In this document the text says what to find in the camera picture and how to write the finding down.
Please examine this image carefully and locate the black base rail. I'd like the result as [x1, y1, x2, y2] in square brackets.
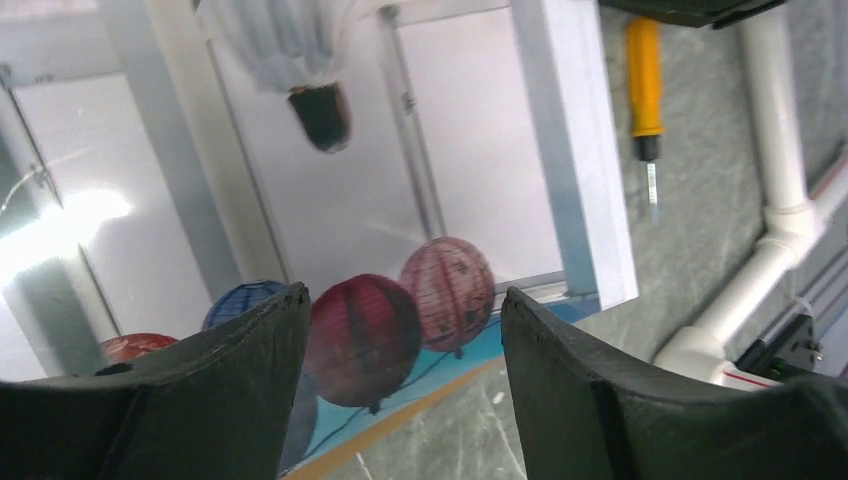
[735, 314, 821, 381]

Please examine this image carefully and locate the orange handled screwdriver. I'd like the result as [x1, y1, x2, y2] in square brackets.
[626, 17, 665, 225]

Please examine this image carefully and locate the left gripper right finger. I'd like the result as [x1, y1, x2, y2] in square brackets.
[501, 288, 847, 479]

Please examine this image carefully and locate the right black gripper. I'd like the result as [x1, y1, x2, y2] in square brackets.
[599, 0, 786, 29]

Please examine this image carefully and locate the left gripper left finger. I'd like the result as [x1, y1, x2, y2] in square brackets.
[1, 283, 311, 479]

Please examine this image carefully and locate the white PVC pipe stand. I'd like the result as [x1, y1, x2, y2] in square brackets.
[653, 5, 847, 391]

